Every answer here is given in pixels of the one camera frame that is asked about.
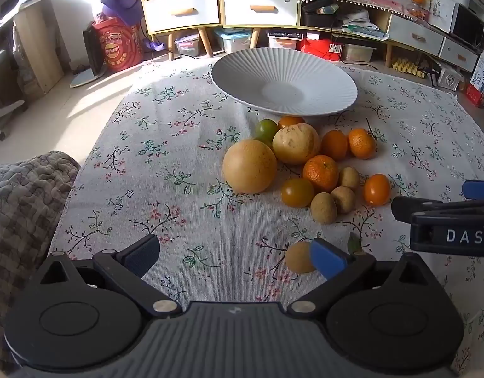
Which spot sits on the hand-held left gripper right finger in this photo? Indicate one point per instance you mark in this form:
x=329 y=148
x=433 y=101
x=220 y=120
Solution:
x=326 y=260

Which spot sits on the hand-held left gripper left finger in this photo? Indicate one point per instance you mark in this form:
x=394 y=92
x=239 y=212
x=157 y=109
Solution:
x=143 y=254

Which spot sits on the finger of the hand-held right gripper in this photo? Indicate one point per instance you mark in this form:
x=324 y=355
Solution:
x=407 y=206
x=480 y=189

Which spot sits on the oblong orange tomato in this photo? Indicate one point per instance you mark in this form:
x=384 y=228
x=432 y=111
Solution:
x=376 y=189

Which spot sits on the orange mandarin with stem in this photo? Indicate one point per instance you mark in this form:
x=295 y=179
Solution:
x=361 y=143

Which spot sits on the yellow spotted citrus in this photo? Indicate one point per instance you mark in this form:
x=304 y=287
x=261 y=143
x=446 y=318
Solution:
x=296 y=144

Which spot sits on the large round yellow grapefruit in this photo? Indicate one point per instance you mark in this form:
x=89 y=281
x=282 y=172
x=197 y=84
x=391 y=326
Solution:
x=249 y=166

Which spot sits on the green tomato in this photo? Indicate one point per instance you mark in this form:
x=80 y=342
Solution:
x=265 y=129

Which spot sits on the white ribbed bowl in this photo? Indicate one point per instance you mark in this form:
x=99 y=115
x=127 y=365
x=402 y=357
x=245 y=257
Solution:
x=283 y=82

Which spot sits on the floral tablecloth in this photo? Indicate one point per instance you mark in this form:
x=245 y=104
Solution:
x=167 y=165

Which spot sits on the grey quilted blanket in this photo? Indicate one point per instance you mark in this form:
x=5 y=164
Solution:
x=21 y=204

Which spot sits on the yellow egg tray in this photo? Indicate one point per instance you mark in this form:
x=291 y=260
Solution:
x=407 y=67

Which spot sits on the clear plastic box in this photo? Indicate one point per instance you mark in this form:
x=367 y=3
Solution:
x=358 y=52

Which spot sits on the low wooden media cabinet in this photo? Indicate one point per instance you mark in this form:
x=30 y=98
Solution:
x=419 y=37

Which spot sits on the black microwave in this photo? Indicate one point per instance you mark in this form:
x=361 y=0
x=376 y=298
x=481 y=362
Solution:
x=468 y=25

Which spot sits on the red box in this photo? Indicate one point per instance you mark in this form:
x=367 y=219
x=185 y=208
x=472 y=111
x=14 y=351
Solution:
x=320 y=49

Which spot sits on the pale round floor board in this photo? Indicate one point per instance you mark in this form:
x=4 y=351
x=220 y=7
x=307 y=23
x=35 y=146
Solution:
x=84 y=79

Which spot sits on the pile of papers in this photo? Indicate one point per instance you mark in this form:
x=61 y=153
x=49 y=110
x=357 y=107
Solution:
x=362 y=25

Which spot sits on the white office chair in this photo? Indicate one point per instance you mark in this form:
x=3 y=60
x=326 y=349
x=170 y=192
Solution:
x=1 y=116

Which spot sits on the clear bin black lid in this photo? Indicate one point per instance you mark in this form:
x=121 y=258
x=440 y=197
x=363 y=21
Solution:
x=284 y=40

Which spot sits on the red printed bucket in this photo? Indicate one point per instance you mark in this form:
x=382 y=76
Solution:
x=118 y=47

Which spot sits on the purple floor object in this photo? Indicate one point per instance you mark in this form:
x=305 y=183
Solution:
x=154 y=44

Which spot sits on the black storage box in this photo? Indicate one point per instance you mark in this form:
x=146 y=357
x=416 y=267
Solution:
x=319 y=15

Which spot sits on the black panel heater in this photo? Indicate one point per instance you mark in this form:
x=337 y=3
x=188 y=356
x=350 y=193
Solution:
x=93 y=49

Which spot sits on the small clear storage bin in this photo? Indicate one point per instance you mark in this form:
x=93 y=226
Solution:
x=187 y=45

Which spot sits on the clear bin blue lid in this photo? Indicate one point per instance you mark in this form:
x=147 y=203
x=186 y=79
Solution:
x=233 y=41

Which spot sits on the light wooden desk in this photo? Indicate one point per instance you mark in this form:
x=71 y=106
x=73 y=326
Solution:
x=33 y=47

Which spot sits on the purple hat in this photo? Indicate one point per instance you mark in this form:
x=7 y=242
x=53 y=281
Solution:
x=120 y=0

